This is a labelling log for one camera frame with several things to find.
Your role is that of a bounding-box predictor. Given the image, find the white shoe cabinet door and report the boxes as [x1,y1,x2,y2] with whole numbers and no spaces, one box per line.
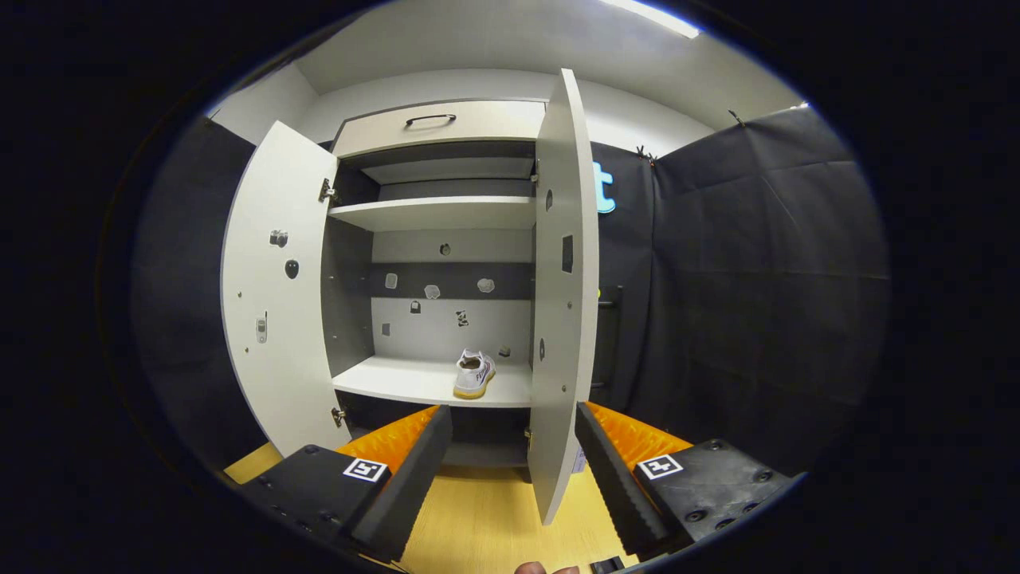
[528,68,600,527]
[221,120,353,459]

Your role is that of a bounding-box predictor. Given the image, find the black door handle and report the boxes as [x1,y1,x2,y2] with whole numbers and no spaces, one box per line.
[596,285,624,391]

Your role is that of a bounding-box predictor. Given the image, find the white shoe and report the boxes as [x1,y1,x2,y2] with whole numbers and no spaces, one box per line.
[453,349,496,399]

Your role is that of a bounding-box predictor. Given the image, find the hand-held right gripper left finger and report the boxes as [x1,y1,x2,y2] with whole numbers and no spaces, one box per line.
[239,405,453,564]

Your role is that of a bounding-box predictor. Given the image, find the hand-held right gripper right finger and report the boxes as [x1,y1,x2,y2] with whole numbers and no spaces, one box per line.
[574,401,802,557]

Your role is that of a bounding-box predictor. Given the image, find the white shoe cabinet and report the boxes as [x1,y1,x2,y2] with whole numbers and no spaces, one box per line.
[323,98,551,483]

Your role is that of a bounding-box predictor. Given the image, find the long ceiling light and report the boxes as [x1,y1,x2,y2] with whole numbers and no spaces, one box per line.
[602,0,702,39]

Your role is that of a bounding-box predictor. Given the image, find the white cabinet drawer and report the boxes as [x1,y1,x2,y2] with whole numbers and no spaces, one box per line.
[333,100,547,159]

